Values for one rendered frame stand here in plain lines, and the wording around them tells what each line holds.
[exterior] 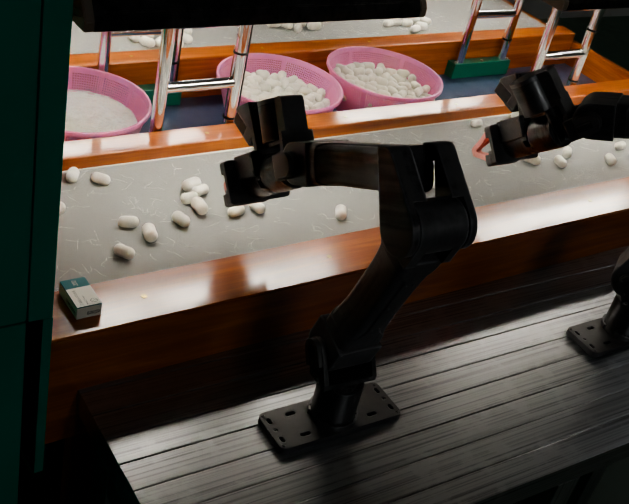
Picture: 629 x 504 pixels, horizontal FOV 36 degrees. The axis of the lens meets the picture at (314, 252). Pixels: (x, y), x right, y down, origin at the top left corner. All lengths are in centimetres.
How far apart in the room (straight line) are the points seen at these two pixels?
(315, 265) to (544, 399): 40
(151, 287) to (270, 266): 19
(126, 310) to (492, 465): 54
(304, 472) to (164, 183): 60
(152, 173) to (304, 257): 34
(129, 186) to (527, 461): 76
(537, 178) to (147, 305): 94
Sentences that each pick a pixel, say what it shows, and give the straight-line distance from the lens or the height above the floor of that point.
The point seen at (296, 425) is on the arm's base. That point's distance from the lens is 130.
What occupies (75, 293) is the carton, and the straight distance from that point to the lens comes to 129.
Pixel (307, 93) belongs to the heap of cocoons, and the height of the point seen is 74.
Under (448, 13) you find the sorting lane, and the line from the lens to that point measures 275.
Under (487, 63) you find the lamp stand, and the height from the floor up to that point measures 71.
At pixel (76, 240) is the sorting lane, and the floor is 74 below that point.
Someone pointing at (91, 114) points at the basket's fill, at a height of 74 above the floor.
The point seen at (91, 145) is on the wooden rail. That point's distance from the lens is 166.
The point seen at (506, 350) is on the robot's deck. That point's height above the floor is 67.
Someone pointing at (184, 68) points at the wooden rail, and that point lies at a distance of 204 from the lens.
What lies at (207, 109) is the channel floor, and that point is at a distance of 204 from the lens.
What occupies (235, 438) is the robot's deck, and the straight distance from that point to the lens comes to 128.
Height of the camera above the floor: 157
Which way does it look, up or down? 33 degrees down
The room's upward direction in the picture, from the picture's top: 14 degrees clockwise
